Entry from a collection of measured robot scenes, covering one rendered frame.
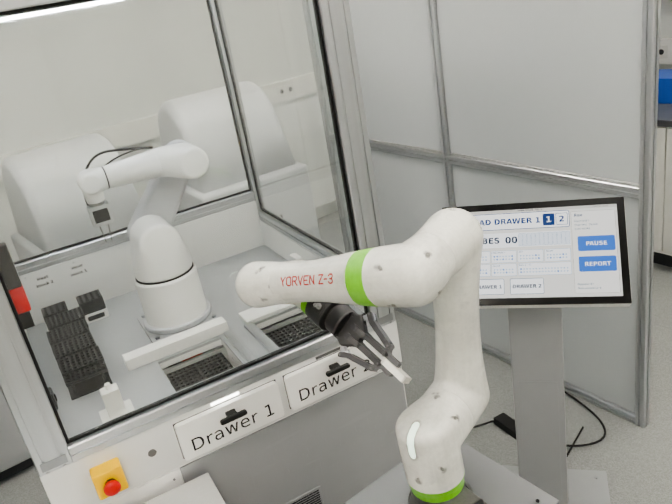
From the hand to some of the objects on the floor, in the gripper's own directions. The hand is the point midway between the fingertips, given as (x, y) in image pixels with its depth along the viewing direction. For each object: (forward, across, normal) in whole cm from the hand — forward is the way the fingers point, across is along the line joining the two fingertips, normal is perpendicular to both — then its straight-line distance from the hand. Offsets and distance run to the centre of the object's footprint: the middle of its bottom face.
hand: (396, 370), depth 142 cm
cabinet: (-46, -107, +87) cm, 145 cm away
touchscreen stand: (+26, -33, +126) cm, 133 cm away
